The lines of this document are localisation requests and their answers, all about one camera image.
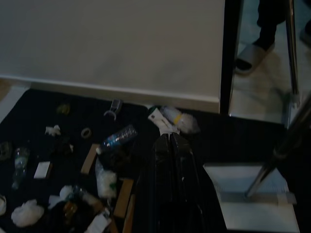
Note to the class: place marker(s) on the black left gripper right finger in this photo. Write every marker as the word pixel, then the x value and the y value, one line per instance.
pixel 189 194

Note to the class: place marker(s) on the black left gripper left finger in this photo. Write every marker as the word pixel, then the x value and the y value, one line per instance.
pixel 155 194

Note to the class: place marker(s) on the brown cardboard piece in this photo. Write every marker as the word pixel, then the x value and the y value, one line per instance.
pixel 124 199

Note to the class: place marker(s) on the clear bag of white filling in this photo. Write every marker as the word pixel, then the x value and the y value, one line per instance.
pixel 107 182

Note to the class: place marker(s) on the white paper tag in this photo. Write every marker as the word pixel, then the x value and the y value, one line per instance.
pixel 99 222

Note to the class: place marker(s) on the black rug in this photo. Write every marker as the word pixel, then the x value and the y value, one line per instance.
pixel 230 145

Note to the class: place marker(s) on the clear water bottle blue label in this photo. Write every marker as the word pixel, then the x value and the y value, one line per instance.
pixel 119 137

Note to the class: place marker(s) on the brown cardboard strip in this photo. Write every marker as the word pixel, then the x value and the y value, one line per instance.
pixel 90 160

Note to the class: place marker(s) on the white tube box green cap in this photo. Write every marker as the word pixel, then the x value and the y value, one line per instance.
pixel 159 119

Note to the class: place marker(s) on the amber plastic bottle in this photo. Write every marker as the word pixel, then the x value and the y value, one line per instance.
pixel 70 206

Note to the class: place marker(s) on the beige tape roll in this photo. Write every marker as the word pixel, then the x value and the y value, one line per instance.
pixel 82 133

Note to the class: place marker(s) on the white grey plastic clip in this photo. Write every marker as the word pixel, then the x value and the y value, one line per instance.
pixel 114 105

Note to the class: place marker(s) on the white card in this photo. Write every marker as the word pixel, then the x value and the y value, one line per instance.
pixel 41 170

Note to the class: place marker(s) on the white crumpled tissue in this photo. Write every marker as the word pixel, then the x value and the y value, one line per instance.
pixel 53 130

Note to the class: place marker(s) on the white crumpled plastic bag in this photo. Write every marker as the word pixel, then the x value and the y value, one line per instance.
pixel 26 213

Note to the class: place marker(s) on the clear bottle green label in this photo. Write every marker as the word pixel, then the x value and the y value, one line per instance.
pixel 20 162

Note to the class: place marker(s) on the grey slipper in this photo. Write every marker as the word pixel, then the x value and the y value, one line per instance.
pixel 255 52

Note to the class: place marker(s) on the person in black trousers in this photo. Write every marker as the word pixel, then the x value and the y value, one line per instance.
pixel 267 24

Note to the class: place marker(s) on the black door frame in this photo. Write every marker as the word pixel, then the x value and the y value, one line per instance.
pixel 229 48

